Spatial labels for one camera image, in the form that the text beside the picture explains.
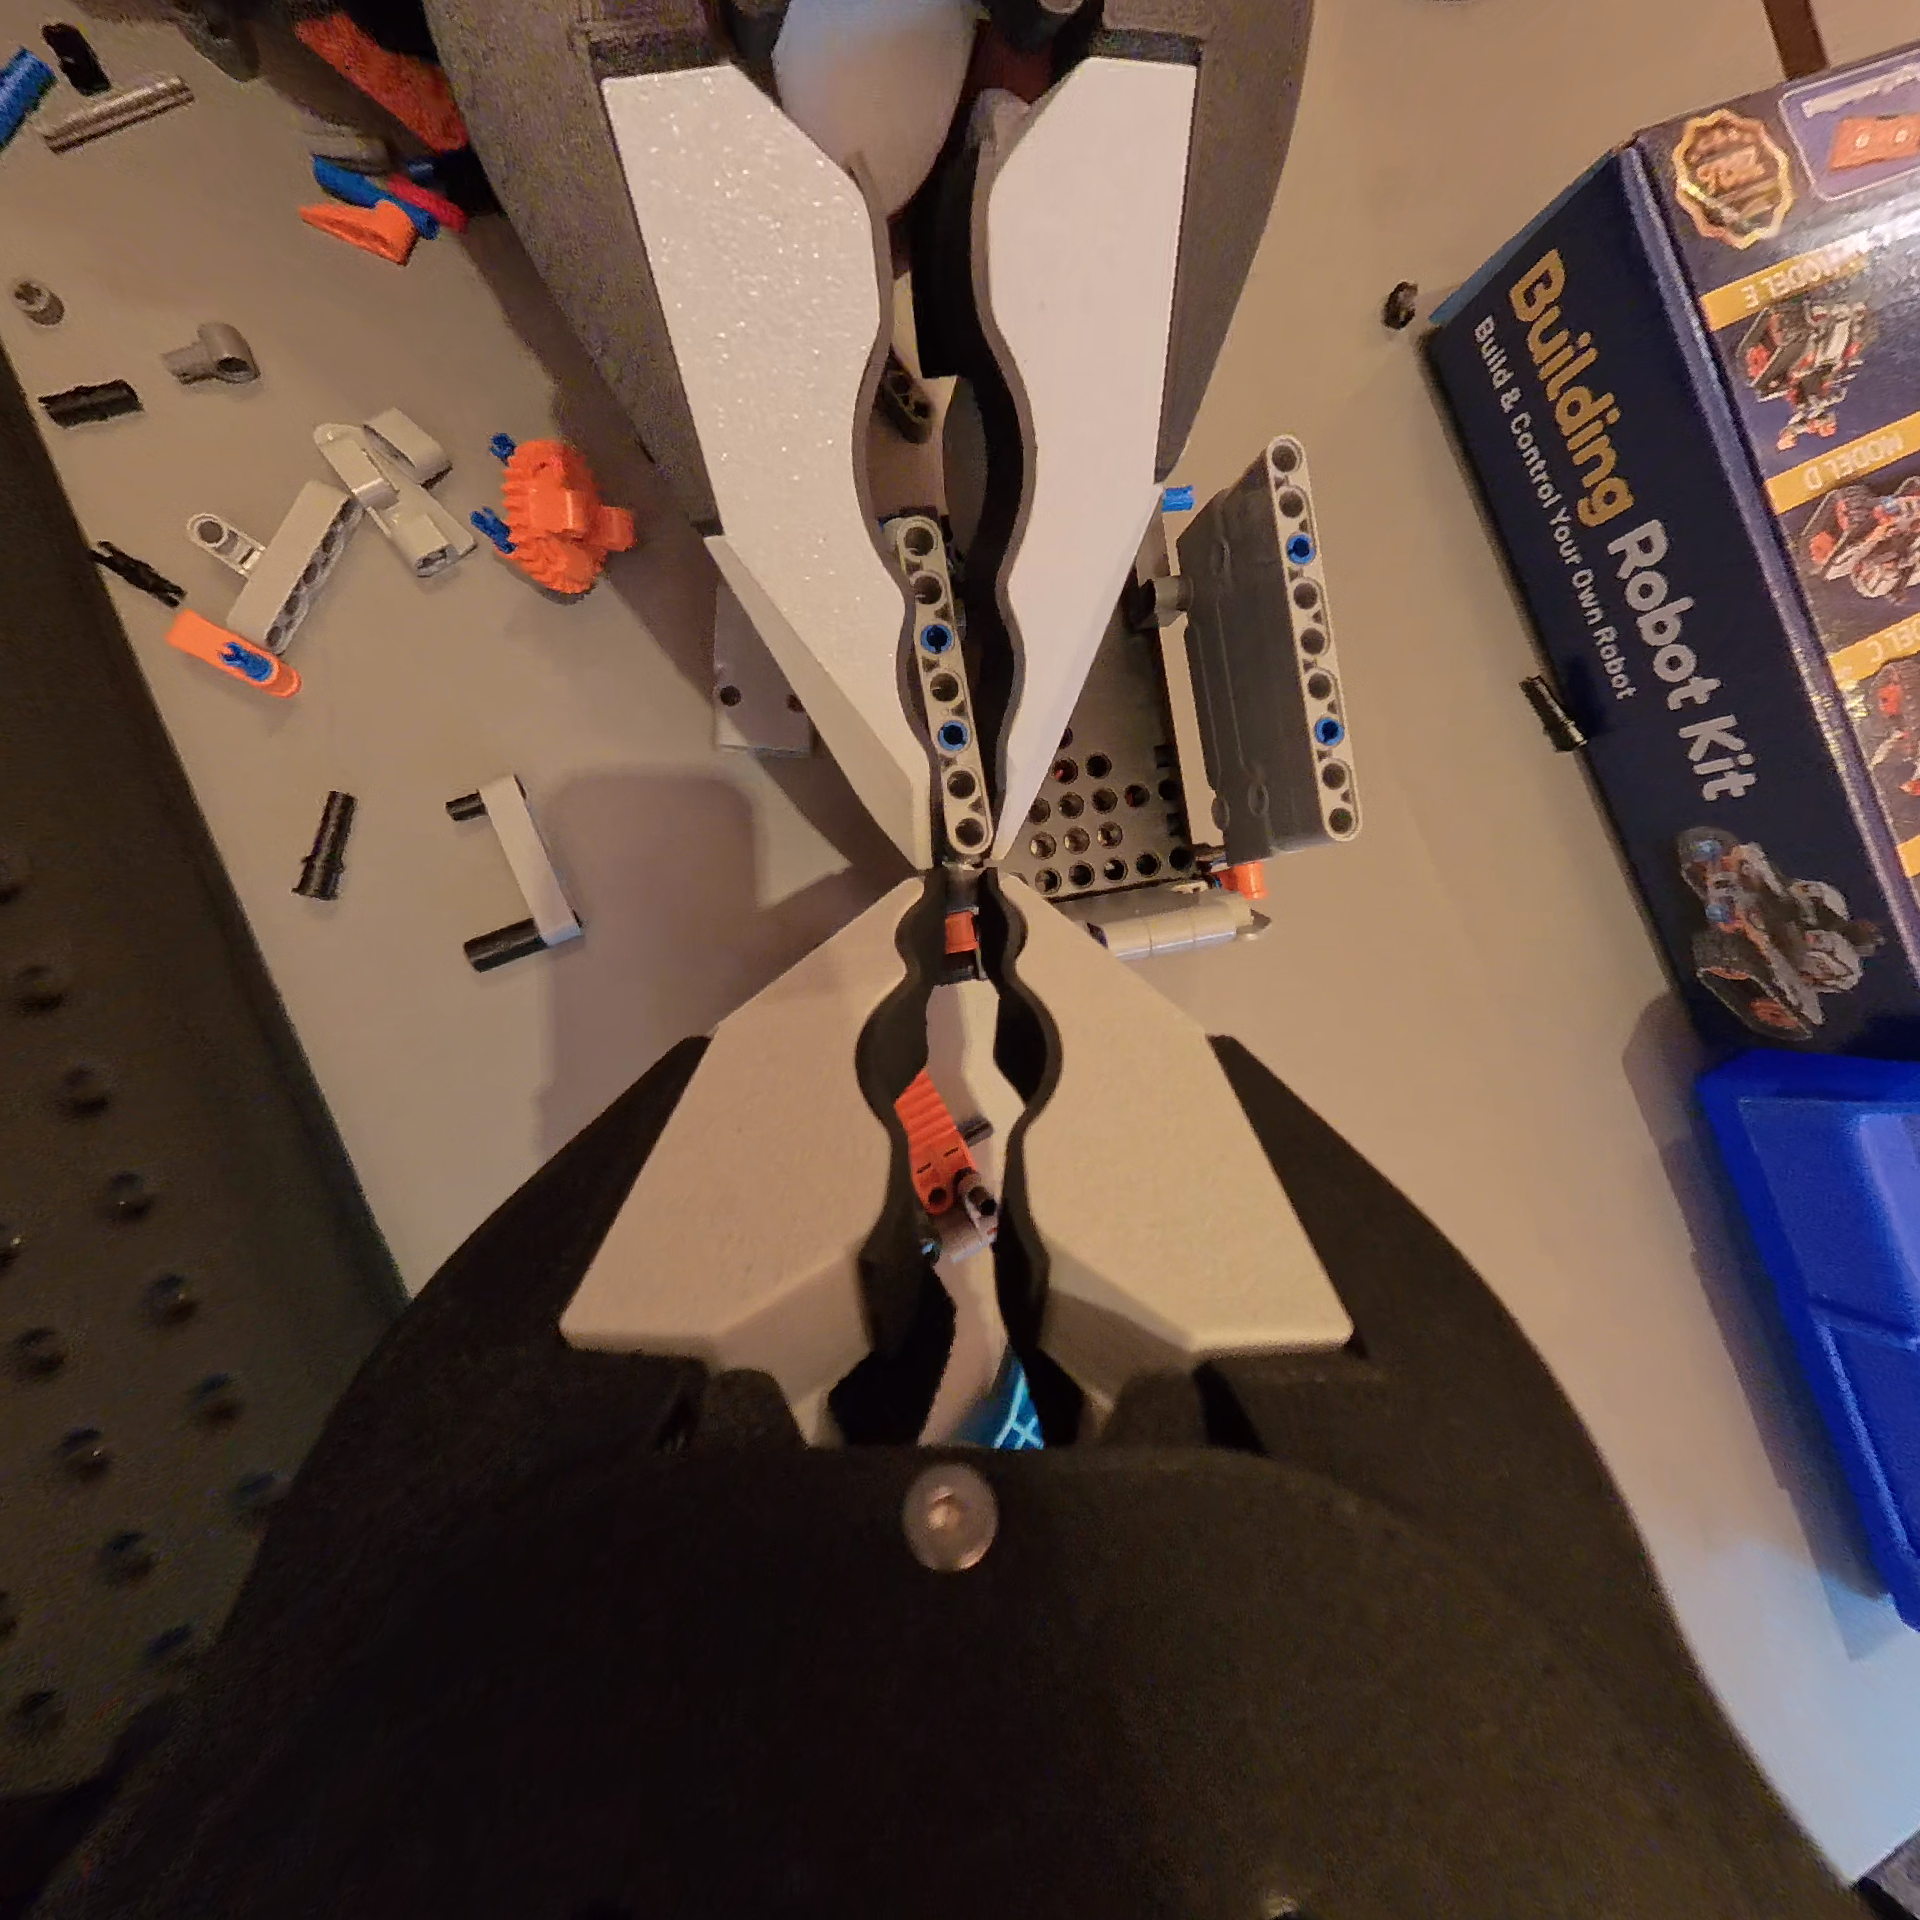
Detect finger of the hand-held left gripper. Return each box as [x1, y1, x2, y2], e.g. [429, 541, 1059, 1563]
[968, 57, 1204, 866]
[597, 64, 941, 868]

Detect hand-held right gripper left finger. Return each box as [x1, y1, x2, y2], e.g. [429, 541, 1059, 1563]
[559, 874, 941, 1444]

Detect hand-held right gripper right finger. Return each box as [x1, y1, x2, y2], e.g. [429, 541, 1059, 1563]
[978, 874, 1359, 1444]

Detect grey beam with blue pins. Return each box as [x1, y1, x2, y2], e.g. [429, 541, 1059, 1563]
[897, 515, 997, 866]

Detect orange wedge piece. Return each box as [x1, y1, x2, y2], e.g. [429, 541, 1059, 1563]
[298, 195, 419, 271]

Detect orange grey small subassembly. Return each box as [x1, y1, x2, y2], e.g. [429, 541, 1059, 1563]
[893, 1068, 997, 1257]

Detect orange gear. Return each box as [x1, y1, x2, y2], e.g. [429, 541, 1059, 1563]
[468, 434, 641, 607]

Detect light grey connector pieces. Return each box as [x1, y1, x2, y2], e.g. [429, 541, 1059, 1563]
[312, 407, 482, 580]

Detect grey flat panel piece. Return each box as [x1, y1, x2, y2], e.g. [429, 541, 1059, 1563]
[711, 584, 824, 762]

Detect grey black robot model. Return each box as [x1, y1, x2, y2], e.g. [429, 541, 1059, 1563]
[994, 433, 1371, 965]

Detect short light grey beam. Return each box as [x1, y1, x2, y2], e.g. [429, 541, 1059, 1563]
[184, 481, 367, 657]

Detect grey ribbed axle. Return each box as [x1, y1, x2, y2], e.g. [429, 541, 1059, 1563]
[40, 79, 200, 156]

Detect orange blue connector piece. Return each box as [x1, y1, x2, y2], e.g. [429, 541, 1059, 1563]
[165, 607, 304, 703]

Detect black perforated panel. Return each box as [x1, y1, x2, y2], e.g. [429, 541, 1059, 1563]
[0, 345, 407, 1802]

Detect robot kit box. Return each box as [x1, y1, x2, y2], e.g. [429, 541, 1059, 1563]
[1423, 45, 1920, 1058]

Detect blue plastic bin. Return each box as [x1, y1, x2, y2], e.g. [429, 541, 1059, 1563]
[1696, 1049, 1920, 1629]

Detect grey frame with black pins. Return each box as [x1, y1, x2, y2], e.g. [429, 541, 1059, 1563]
[444, 772, 588, 973]

